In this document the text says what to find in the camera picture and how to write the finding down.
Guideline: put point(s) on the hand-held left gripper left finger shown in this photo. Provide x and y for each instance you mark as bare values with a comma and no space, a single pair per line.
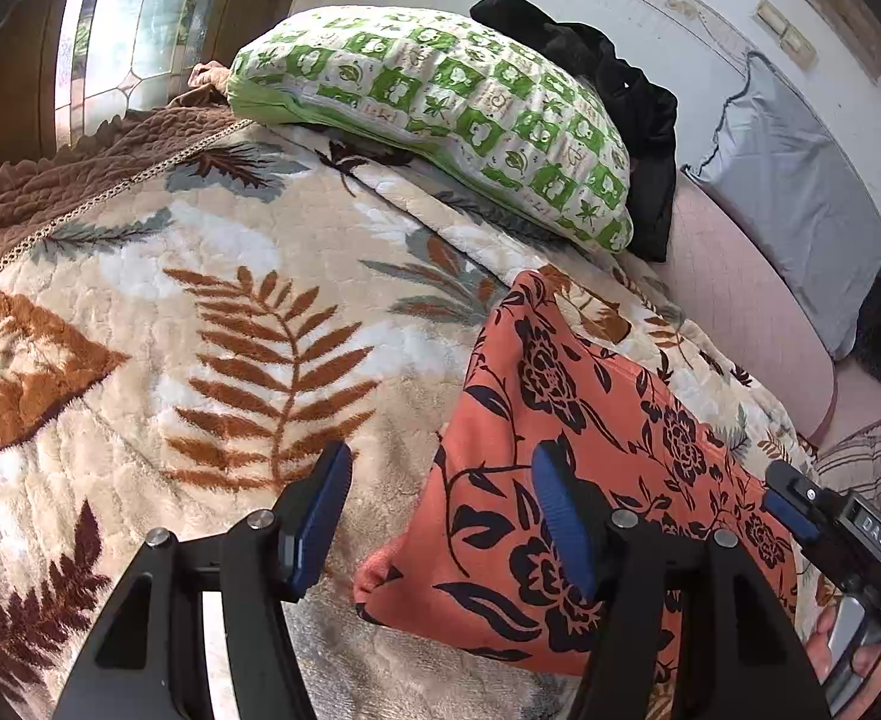
320,510

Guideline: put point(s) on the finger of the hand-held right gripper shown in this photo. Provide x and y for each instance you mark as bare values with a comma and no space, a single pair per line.
789,499

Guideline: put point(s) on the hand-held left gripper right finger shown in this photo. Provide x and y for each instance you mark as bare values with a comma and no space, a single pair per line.
564,517

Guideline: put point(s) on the orange floral garment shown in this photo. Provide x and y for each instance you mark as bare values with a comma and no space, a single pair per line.
545,427

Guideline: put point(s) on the person's right hand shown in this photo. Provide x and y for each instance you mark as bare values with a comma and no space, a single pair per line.
821,637

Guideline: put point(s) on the striped floral cushion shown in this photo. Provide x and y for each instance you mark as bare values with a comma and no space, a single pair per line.
860,457

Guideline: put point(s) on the leaf print fleece blanket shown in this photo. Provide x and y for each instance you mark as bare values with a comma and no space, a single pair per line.
185,390

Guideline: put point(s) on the pink sofa backrest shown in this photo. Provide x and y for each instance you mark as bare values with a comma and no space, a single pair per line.
740,300

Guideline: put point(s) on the grey pillow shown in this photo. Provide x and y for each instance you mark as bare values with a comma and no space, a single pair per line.
800,187

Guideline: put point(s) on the black cloth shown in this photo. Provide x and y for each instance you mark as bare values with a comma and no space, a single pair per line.
635,127

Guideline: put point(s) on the brown quilted bedcover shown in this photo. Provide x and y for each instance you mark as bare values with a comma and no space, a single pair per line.
73,172

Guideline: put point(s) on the green patterned pillow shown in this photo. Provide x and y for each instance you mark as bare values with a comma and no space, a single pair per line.
440,105

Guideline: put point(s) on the wooden door with stained glass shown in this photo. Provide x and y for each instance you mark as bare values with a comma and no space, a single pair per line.
20,52

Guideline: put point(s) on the cream light switch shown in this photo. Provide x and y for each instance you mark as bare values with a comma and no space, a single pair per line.
785,34

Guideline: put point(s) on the framed wall plaque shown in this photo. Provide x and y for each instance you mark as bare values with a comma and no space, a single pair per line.
838,7

